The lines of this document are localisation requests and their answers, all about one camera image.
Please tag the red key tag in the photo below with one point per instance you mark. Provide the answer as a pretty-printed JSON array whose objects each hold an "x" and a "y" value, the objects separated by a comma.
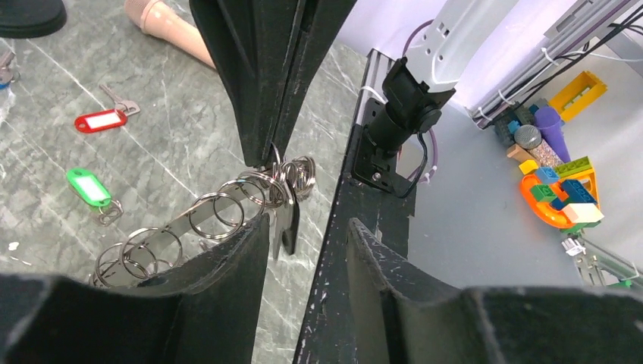
[{"x": 100, "y": 121}]

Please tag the black microphone stand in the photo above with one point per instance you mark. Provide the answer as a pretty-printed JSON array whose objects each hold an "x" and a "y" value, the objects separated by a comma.
[{"x": 28, "y": 19}]

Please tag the pink toy microphone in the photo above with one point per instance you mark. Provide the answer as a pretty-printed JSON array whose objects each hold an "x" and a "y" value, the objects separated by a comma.
[{"x": 157, "y": 19}]

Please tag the metal disc with keyrings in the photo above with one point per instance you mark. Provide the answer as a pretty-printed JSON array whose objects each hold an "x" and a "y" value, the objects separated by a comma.
[{"x": 211, "y": 219}]

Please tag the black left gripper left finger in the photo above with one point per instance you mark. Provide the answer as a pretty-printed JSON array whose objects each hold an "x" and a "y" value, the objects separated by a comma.
[{"x": 205, "y": 311}]

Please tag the silver key on blue tag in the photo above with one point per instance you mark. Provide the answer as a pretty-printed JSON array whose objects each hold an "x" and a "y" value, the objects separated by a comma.
[{"x": 8, "y": 75}]

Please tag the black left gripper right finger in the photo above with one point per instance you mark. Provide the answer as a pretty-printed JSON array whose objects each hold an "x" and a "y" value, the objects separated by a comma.
[{"x": 403, "y": 315}]

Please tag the silver key on green tag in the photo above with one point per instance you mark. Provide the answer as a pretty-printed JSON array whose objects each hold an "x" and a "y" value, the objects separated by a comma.
[{"x": 104, "y": 216}]

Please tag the aluminium frame with cables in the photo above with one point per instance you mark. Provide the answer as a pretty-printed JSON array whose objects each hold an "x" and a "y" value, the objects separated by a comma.
[{"x": 563, "y": 42}]

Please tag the pile of toy bricks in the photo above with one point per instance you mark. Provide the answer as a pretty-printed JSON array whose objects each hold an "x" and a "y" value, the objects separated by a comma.
[{"x": 560, "y": 190}]

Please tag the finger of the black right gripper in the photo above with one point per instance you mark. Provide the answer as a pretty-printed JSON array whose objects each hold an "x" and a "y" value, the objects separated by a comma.
[
  {"x": 251, "y": 44},
  {"x": 316, "y": 27}
]

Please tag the green key tag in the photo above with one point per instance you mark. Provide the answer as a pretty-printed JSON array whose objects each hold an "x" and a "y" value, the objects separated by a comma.
[{"x": 88, "y": 187}]

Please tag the black tag on key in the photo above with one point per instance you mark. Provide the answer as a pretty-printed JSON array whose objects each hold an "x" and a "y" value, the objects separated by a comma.
[{"x": 289, "y": 234}]

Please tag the silver key on red tag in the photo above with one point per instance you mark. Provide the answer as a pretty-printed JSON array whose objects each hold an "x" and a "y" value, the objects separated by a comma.
[{"x": 128, "y": 107}]

